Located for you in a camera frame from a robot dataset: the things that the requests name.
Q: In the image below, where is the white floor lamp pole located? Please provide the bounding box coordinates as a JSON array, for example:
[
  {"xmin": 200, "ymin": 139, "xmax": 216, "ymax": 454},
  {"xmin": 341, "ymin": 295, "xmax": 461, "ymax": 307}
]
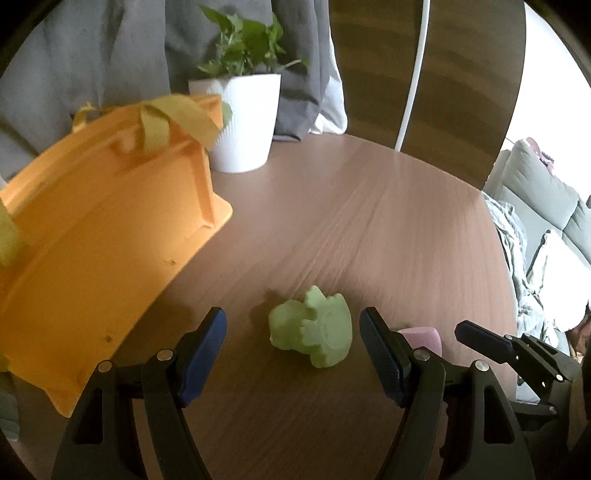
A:
[{"xmin": 394, "ymin": 0, "xmax": 432, "ymax": 152}]

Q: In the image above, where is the orange plastic storage box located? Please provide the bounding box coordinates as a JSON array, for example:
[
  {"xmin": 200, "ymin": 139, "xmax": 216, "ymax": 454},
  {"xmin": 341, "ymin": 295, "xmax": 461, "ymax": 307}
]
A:
[{"xmin": 1, "ymin": 95, "xmax": 232, "ymax": 417}]

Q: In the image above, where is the grey curtain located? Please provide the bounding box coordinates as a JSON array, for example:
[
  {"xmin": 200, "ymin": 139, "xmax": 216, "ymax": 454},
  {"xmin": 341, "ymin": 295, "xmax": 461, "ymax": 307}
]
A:
[{"xmin": 1, "ymin": 1, "xmax": 332, "ymax": 181}]

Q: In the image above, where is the pink soft object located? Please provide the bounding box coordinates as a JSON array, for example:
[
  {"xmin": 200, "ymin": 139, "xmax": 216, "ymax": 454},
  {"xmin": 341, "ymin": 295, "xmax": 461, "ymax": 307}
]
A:
[{"xmin": 399, "ymin": 327, "xmax": 443, "ymax": 356}]

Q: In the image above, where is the grey white blanket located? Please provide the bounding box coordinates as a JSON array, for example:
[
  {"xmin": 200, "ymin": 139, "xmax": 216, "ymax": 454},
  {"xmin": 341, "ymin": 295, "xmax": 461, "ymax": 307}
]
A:
[{"xmin": 483, "ymin": 194, "xmax": 590, "ymax": 355}]

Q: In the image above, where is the white pot green plant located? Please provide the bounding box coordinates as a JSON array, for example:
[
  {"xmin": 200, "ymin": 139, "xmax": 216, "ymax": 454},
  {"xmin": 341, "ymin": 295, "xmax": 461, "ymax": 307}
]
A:
[{"xmin": 189, "ymin": 5, "xmax": 308, "ymax": 174}]

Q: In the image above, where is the grey sofa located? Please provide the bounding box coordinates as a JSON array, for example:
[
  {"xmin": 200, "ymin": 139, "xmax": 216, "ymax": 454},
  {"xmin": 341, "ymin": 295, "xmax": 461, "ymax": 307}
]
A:
[{"xmin": 484, "ymin": 141, "xmax": 590, "ymax": 266}]

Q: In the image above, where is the green dinosaur soft toy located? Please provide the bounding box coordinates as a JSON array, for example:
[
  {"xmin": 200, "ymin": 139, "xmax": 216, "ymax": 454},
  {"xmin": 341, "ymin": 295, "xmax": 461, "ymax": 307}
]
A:
[{"xmin": 269, "ymin": 285, "xmax": 353, "ymax": 369}]

